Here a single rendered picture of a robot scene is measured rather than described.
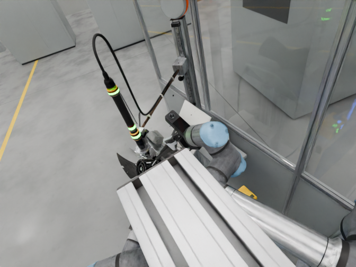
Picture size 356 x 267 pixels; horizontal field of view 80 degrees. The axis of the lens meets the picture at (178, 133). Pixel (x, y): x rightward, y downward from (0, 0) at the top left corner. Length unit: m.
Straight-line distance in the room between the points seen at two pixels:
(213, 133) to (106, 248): 2.18
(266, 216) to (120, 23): 6.09
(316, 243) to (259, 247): 0.41
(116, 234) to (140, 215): 2.41
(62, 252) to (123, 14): 5.31
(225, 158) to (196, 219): 0.47
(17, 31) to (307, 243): 8.18
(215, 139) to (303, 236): 0.30
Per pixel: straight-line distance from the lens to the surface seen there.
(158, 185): 0.22
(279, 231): 0.59
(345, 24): 0.96
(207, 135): 0.61
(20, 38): 8.31
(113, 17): 6.34
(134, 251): 0.83
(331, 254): 0.60
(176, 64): 1.41
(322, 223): 1.75
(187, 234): 0.20
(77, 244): 2.83
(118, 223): 2.67
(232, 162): 0.66
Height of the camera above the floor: 2.21
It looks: 44 degrees down
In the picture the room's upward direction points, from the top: 17 degrees counter-clockwise
